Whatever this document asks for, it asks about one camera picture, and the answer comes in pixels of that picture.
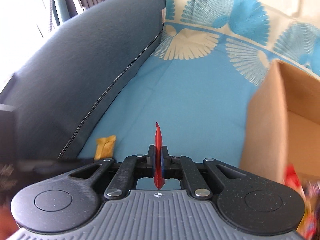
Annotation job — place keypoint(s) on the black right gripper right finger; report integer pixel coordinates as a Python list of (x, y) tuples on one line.
[(185, 170)]

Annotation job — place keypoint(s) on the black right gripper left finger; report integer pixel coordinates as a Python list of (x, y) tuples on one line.
[(129, 171)]

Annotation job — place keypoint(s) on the yellow snack bar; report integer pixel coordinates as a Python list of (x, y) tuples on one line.
[(105, 147)]

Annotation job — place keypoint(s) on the left hand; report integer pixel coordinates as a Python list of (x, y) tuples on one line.
[(8, 225)]

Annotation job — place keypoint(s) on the blue fabric sofa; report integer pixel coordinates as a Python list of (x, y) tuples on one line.
[(62, 92)]

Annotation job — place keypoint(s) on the brown cardboard box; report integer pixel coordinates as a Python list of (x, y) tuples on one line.
[(282, 125)]

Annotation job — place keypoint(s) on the red blue snack packet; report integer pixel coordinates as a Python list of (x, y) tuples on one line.
[(292, 180)]

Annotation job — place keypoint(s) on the blue white patterned cover sheet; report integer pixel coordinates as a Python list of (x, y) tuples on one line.
[(197, 84)]

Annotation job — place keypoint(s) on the purple wrapped candy bar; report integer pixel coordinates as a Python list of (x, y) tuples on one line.
[(309, 225)]

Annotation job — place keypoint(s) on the white garment steamer stand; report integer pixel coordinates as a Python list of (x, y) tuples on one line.
[(57, 12)]

